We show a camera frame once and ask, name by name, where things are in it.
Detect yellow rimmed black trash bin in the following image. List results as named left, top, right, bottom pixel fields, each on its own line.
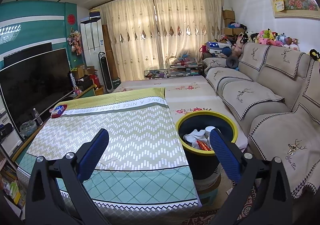
left=176, top=111, right=238, bottom=180

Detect red snack wrapper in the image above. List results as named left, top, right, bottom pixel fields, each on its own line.
left=196, top=140, right=212, bottom=151

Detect red tissue tray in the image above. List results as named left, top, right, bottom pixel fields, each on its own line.
left=50, top=104, right=67, bottom=118

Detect beige sofa with covers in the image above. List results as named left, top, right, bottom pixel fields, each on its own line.
left=203, top=43, right=319, bottom=198

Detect white tissue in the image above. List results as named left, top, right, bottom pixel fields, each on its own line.
left=183, top=129, right=208, bottom=149

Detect black tower fan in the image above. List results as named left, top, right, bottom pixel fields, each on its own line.
left=98, top=51, right=113, bottom=93

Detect clear water bottle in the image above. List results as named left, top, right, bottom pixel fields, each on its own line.
left=33, top=108, right=43, bottom=126

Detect artificial flower wall decoration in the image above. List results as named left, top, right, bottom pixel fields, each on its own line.
left=67, top=28, right=82, bottom=56

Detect floral beige daybed cover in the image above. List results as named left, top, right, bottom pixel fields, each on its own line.
left=115, top=76, right=230, bottom=121

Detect patterned green yellow tablecloth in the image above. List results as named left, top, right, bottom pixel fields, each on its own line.
left=17, top=87, right=201, bottom=224

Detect glass ashtray bowl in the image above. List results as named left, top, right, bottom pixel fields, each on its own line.
left=20, top=120, right=37, bottom=138

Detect cream embroidered curtains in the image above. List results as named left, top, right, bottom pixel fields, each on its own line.
left=97, top=0, right=223, bottom=81

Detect large black television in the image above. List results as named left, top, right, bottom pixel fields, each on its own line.
left=1, top=48, right=73, bottom=128

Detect glass low table with clutter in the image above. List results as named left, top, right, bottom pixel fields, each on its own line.
left=144, top=63, right=202, bottom=79

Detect blue tissue pack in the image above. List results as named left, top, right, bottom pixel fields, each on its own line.
left=52, top=105, right=65, bottom=116

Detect small white pill bottle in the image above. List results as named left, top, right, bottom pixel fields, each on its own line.
left=205, top=126, right=215, bottom=138

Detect pile of plush toys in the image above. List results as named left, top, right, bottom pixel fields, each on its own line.
left=238, top=29, right=300, bottom=51

